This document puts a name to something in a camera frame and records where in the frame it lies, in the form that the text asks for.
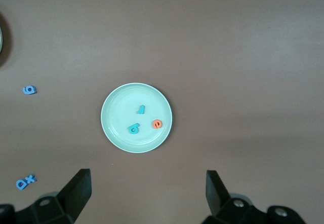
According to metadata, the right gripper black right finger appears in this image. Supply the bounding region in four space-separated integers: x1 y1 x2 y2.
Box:
201 170 269 224

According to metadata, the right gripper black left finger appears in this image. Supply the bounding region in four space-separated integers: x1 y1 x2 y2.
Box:
15 168 92 224

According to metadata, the teal foam letter g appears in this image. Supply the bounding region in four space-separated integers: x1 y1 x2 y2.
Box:
128 123 141 135

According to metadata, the blue foam letter D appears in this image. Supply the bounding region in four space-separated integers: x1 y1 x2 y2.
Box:
15 178 28 191

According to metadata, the blue foam letter g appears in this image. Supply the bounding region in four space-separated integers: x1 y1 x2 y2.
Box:
22 85 38 96

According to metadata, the green round plate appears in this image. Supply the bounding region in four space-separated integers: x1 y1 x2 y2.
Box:
100 82 173 154

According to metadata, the beige round plate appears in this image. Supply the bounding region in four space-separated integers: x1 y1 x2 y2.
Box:
0 16 4 57

